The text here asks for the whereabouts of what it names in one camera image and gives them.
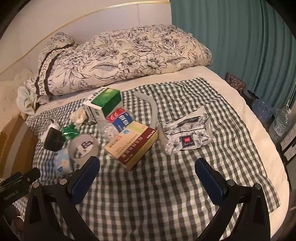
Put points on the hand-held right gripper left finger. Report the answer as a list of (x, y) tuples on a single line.
[(84, 179)]

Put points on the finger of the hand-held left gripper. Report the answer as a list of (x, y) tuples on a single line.
[(29, 175)]

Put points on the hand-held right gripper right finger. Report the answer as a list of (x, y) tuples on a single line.
[(208, 183)]

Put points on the brown cardboard box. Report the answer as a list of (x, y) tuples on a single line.
[(13, 139)]

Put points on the green packet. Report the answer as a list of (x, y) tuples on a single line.
[(69, 132)]

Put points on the tan cardboard box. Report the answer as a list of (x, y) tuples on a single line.
[(129, 148)]

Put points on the blue floral tissue packet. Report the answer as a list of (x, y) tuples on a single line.
[(63, 162)]

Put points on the white tape roll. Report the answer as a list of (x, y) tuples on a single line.
[(74, 151)]

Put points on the black power adapter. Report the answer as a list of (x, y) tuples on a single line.
[(54, 140)]

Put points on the green checked cloth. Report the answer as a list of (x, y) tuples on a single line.
[(161, 197)]

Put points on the floral tissue pack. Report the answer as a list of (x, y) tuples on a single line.
[(185, 136)]

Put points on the crumpled white tissue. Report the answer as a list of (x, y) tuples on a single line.
[(78, 115)]

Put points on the clear bottle red blue label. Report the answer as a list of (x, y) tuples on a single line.
[(120, 120)]

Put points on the pale green cloth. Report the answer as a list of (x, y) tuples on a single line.
[(26, 99)]

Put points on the cream dotted pillow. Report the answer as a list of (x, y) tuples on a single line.
[(9, 97)]

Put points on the green and white medicine box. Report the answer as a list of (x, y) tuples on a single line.
[(106, 99)]

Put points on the white cabinet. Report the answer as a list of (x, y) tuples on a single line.
[(289, 146)]

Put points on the blue plastic bag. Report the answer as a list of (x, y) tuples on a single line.
[(262, 110)]

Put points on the grey bent tube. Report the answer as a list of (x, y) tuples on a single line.
[(151, 109)]

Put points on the large clear water bottle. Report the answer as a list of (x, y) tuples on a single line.
[(281, 122)]

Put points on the dark floral bag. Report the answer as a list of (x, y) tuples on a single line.
[(235, 82)]

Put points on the floral print quilt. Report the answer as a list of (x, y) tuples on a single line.
[(138, 53)]

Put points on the green curtain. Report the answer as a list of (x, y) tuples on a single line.
[(231, 34)]

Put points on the white bed headboard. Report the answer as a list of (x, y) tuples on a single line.
[(92, 16)]

